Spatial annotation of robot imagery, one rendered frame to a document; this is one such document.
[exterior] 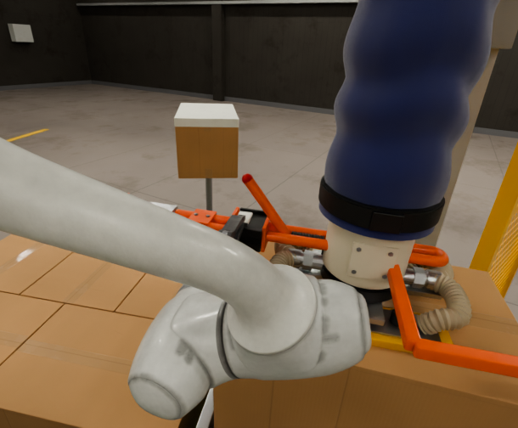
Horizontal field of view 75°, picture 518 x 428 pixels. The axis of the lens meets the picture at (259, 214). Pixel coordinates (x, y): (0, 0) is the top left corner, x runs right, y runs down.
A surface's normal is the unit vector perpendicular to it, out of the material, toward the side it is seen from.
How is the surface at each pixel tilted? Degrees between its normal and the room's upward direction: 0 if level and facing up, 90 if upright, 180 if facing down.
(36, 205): 73
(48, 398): 0
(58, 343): 0
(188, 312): 16
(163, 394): 83
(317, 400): 90
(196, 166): 90
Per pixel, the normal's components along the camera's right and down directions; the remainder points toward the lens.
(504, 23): -0.19, 0.43
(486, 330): 0.04, -0.89
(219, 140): 0.14, 0.44
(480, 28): 0.37, 0.32
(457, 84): 0.43, 0.09
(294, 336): 0.02, -0.17
